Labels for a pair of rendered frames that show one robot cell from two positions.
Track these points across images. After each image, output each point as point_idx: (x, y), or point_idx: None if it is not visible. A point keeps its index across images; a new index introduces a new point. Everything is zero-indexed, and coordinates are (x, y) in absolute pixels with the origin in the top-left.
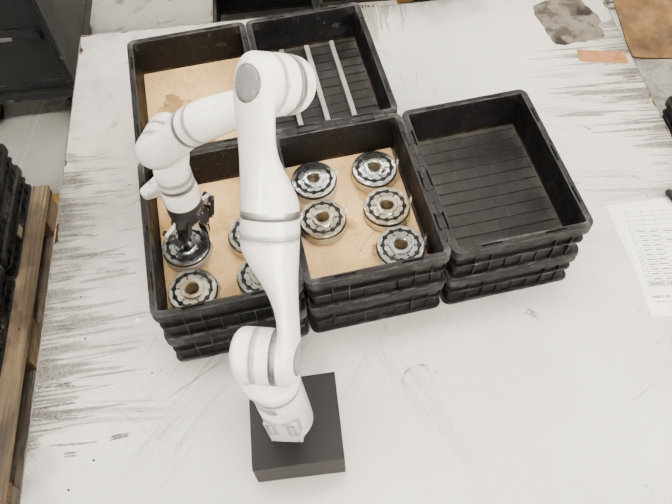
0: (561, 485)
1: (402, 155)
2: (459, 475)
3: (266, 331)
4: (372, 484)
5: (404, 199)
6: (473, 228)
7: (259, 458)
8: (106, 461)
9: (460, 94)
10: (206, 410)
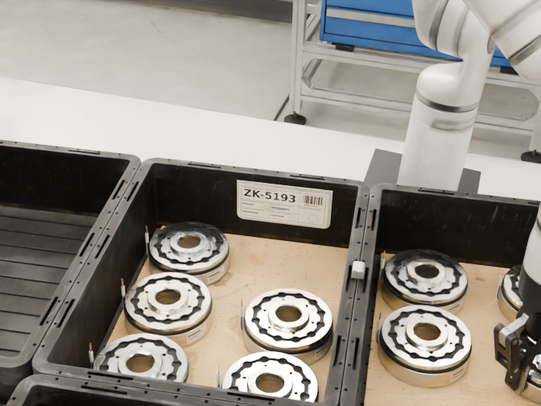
0: (160, 138)
1: (76, 350)
2: (251, 166)
3: (456, 0)
4: None
5: (131, 297)
6: (54, 259)
7: (470, 176)
8: None
9: None
10: None
